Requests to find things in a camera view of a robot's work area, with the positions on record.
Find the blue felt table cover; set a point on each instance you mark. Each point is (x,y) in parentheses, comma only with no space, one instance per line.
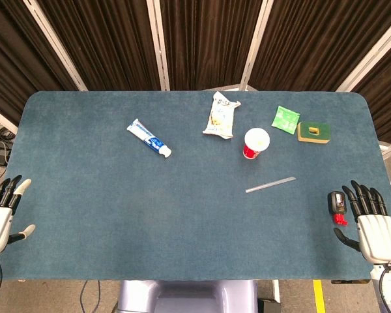
(117,212)

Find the black bottle red cap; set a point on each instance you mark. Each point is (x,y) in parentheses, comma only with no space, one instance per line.
(337,202)

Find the white table leg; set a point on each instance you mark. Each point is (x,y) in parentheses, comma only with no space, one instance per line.
(276,290)

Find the transparent plastic straw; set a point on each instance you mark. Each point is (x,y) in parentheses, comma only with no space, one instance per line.
(270,184)

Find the white partition post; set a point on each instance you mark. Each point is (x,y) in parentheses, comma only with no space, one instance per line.
(252,45)
(371,57)
(158,45)
(55,45)

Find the purple robot torso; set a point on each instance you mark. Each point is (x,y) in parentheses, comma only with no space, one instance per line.
(182,293)

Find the white snack bag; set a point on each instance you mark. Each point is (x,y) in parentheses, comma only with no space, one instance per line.
(220,117)

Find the green yellow sponge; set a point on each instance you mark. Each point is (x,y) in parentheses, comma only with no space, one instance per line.
(322,130)

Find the green sachet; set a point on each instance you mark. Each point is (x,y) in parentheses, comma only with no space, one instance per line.
(285,119)

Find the red paper cup white lid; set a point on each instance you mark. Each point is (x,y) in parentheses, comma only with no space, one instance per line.
(256,138)

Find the dark brown curtain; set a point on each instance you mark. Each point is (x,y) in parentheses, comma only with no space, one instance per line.
(387,98)
(312,42)
(101,42)
(208,42)
(13,58)

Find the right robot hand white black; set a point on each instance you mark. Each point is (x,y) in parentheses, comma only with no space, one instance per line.
(378,234)

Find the white blue toothpaste tube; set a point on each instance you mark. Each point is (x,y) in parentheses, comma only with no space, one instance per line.
(148,137)

